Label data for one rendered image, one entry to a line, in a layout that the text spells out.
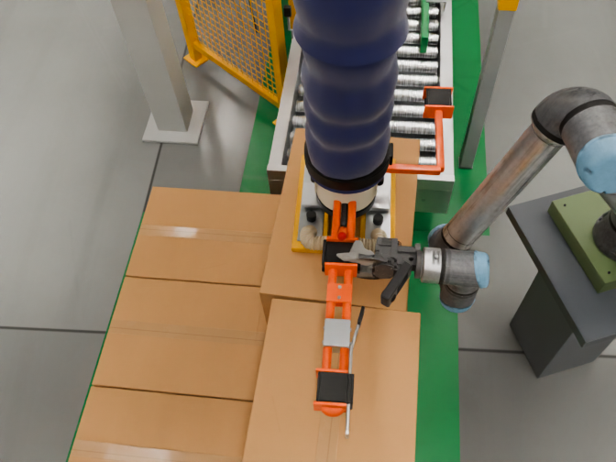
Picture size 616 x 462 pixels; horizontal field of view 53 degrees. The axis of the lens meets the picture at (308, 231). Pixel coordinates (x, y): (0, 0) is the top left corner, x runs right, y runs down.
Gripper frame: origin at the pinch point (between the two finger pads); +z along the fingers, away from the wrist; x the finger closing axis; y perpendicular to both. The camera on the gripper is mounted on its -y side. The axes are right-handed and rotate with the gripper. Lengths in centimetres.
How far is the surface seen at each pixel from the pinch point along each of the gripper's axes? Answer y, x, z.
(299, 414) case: -35.2, -12.9, 6.9
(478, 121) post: 121, -73, -51
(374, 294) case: -1.0, -12.7, -9.1
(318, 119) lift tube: 20.1, 31.5, 7.1
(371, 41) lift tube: 17, 57, -4
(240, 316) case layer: 7, -53, 35
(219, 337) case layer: -1, -53, 40
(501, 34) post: 121, -25, -51
